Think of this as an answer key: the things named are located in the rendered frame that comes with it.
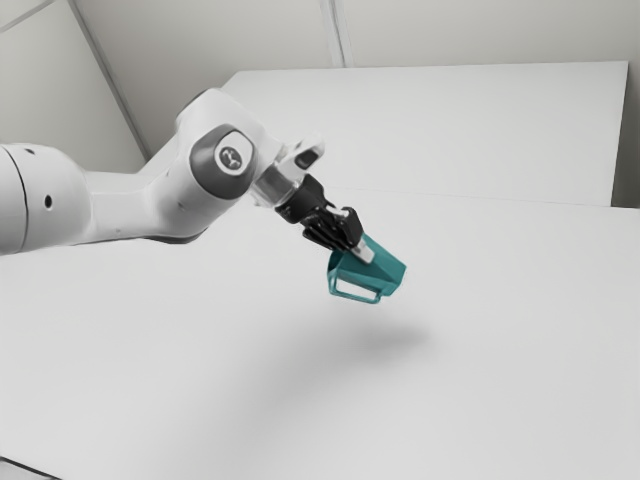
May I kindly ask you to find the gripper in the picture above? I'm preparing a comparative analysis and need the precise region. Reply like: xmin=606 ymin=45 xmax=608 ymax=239
xmin=275 ymin=174 xmax=376 ymax=264

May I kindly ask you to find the teal faceted mug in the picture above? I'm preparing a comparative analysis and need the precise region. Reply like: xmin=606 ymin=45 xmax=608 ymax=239
xmin=326 ymin=232 xmax=408 ymax=306

